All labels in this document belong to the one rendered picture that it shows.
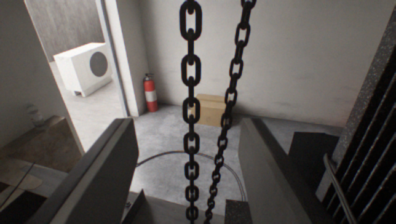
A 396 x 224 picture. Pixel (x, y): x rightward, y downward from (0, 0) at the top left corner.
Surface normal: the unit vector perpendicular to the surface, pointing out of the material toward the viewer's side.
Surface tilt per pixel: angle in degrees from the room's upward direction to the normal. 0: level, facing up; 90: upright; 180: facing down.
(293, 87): 90
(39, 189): 0
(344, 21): 90
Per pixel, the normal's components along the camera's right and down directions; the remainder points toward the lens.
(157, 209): -0.02, -0.85
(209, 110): -0.28, 0.51
